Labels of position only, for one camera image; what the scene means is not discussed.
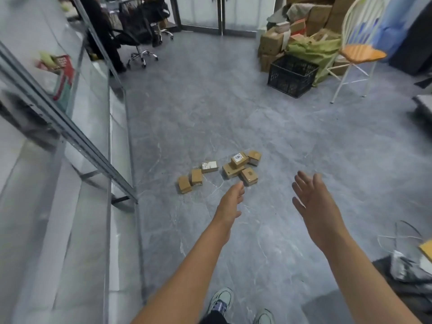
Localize red and green packets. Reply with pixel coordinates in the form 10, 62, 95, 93
35, 52, 76, 108

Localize glass sliding door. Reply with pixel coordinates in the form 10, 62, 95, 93
170, 0, 278, 38

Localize person's right hand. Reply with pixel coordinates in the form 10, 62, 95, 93
291, 170, 351, 252

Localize person's right shoe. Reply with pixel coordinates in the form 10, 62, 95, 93
253, 308, 275, 324

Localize pile of brown cardboard boxes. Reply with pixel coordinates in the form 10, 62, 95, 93
201, 150, 262, 187

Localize person's right forearm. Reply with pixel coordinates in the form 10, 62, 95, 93
322, 231, 423, 324

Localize white power strip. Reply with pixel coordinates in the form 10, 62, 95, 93
391, 249, 432, 284

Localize heap of large cardboard boxes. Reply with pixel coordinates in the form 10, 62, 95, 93
258, 0, 359, 73

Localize small brown box amber tape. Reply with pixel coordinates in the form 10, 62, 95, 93
178, 175, 193, 195

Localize chrome chair base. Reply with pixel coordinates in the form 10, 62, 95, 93
153, 23, 175, 45
127, 49, 159, 69

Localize black storage crate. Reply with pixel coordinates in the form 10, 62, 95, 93
267, 54, 320, 99

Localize yellow green plastic bag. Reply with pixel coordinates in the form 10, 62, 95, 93
286, 28, 342, 87

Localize black cabinet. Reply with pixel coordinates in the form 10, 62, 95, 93
390, 3, 432, 77

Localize person's left leg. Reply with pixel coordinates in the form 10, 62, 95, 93
199, 310, 231, 324

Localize blue water jug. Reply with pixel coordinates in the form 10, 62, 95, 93
381, 0, 418, 35
374, 27, 403, 61

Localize person's left hand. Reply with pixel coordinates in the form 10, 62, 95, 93
211, 181, 246, 246

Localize white chair with orange seat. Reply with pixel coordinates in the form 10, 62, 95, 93
326, 0, 388, 104

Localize black office chair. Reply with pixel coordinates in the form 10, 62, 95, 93
113, 0, 159, 53
143, 0, 171, 31

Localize wooden table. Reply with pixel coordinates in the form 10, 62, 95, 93
418, 239, 432, 262

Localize person's left forearm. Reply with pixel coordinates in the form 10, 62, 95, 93
131, 225, 233, 324

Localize small brown cardboard box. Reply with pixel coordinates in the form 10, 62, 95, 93
258, 30, 285, 57

